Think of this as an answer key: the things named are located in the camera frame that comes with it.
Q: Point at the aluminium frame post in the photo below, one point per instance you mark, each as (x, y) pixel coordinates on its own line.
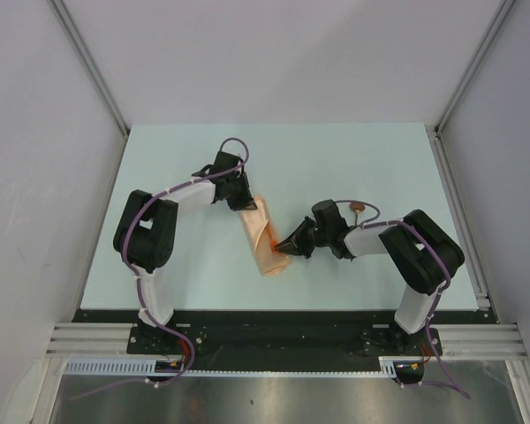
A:
(491, 34)
(77, 41)

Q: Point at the left aluminium frame post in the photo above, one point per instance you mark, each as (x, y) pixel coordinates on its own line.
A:
(77, 41)

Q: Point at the right aluminium frame post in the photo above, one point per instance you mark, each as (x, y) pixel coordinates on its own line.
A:
(491, 34)

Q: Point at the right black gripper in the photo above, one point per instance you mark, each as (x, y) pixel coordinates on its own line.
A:
(295, 243)

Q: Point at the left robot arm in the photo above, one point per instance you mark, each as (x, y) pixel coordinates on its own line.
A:
(146, 231)

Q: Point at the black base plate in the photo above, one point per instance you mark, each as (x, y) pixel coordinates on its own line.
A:
(274, 341)

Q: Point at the peach cloth napkin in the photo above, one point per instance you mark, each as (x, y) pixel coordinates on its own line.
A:
(255, 223)

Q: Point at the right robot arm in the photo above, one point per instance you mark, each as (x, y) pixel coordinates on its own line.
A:
(424, 254)

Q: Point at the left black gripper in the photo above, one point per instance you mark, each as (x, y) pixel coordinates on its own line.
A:
(246, 202)

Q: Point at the orange fork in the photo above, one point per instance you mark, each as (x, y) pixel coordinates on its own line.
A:
(273, 236)

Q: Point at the aluminium front rail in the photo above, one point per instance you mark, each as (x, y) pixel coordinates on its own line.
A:
(459, 342)

